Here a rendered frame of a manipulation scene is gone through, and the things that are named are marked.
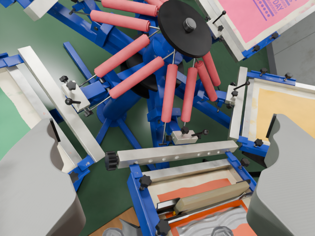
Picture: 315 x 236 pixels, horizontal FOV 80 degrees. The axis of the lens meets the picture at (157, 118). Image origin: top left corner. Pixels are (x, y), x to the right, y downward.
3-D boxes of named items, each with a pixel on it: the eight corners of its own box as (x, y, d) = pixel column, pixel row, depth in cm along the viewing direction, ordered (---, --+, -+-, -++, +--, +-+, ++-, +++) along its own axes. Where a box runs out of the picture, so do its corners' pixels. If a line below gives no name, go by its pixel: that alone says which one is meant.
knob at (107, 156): (121, 172, 75) (125, 161, 71) (107, 174, 73) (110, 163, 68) (116, 158, 80) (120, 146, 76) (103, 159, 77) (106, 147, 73)
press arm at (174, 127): (186, 150, 96) (190, 143, 94) (176, 151, 93) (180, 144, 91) (171, 127, 108) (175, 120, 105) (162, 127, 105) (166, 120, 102)
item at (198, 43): (131, 130, 205) (231, 66, 93) (93, 131, 186) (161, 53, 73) (127, 96, 215) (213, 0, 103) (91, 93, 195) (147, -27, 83)
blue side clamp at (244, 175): (267, 216, 88) (278, 209, 84) (261, 219, 85) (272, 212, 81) (228, 163, 107) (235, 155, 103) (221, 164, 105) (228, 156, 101)
